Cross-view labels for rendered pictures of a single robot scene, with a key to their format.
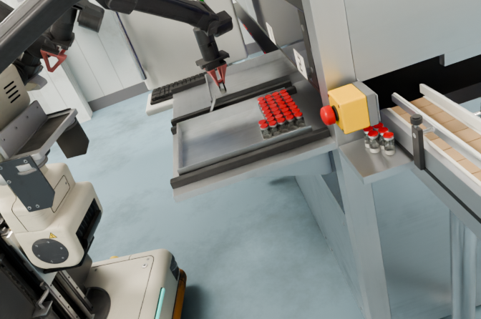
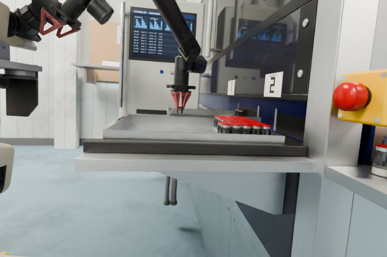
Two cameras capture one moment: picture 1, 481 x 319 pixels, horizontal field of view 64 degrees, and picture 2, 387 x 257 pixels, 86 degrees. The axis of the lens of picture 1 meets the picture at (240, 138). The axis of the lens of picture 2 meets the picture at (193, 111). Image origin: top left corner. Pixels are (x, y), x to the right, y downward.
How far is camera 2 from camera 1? 0.59 m
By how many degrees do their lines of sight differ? 26
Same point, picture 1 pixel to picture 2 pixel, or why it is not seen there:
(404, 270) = not seen: outside the picture
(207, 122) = (159, 125)
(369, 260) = not seen: outside the picture
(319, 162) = (272, 195)
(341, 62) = (359, 50)
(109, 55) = (107, 116)
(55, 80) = (67, 117)
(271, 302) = not seen: outside the picture
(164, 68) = (137, 106)
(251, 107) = (204, 126)
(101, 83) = (94, 130)
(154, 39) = (140, 84)
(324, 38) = (351, 10)
